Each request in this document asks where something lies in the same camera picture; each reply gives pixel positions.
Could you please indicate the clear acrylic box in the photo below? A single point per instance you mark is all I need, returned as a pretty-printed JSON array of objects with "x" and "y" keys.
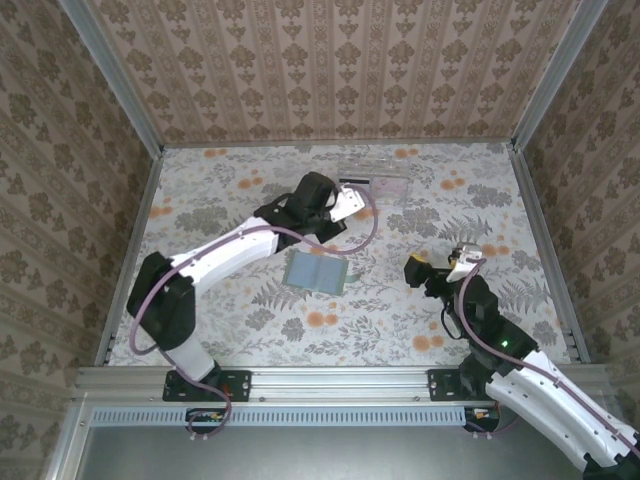
[{"x": 390, "y": 167}]

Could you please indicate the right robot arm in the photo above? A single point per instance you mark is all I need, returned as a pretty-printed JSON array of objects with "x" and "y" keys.
[{"x": 550, "y": 405}]

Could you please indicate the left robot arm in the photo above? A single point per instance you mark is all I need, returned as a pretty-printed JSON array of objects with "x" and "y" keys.
[{"x": 220, "y": 255}]

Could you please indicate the grey metal panel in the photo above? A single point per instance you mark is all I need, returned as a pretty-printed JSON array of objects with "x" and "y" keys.
[{"x": 340, "y": 455}]

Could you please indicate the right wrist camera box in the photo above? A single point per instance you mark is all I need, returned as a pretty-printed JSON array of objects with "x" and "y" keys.
[{"x": 467, "y": 260}]

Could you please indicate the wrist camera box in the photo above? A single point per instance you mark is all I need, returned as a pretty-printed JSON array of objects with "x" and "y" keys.
[
  {"x": 345, "y": 202},
  {"x": 467, "y": 260}
]

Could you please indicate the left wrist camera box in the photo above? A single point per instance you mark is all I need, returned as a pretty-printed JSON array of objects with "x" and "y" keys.
[{"x": 345, "y": 202}]

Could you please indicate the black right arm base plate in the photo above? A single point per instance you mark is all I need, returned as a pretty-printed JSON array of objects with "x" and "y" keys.
[{"x": 440, "y": 385}]

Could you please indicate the aluminium table side rail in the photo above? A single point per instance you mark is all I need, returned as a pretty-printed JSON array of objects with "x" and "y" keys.
[
  {"x": 540, "y": 225},
  {"x": 138, "y": 225}
]

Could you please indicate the aluminium mounting rail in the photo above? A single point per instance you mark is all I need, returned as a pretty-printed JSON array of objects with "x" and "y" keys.
[{"x": 340, "y": 382}]

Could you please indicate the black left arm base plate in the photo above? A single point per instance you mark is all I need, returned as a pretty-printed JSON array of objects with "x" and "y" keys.
[{"x": 240, "y": 385}]

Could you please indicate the aluminium frame post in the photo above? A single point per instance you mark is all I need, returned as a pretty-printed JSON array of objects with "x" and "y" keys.
[
  {"x": 556, "y": 75},
  {"x": 117, "y": 75}
]

